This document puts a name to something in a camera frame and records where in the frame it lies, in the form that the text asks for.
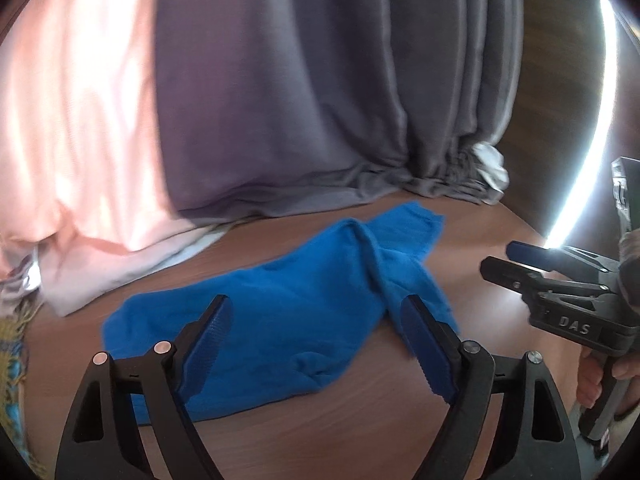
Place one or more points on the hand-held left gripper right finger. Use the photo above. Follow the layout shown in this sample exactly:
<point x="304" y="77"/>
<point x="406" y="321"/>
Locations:
<point x="425" y="355"/>

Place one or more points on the yellow fringed cloth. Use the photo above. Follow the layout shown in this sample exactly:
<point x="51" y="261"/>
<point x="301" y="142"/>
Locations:
<point x="12" y="360"/>

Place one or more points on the white sheer curtain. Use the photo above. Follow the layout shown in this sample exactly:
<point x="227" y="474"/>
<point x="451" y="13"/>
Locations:
<point x="20" y="280"/>

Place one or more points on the person's right hand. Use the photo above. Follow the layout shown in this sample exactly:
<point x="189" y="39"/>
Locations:
<point x="590" y="385"/>

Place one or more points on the grey curtain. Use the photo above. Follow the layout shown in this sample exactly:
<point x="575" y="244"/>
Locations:
<point x="300" y="85"/>

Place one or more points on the white crumpled cloth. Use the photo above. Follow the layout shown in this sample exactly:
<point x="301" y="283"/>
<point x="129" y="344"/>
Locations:
<point x="492" y="165"/>

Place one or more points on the pink curtain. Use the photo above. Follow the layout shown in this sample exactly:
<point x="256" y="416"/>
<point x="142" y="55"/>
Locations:
<point x="75" y="110"/>

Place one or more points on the blue fleece pants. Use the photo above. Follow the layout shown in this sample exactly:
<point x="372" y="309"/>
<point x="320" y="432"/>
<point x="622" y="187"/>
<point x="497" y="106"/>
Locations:
<point x="300" y="310"/>

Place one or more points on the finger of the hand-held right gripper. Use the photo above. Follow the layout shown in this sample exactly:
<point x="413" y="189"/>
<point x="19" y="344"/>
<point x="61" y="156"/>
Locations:
<point x="535" y="256"/>
<point x="510" y="275"/>

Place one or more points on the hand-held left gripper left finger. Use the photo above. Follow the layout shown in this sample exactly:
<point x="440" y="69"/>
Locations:
<point x="212" y="345"/>

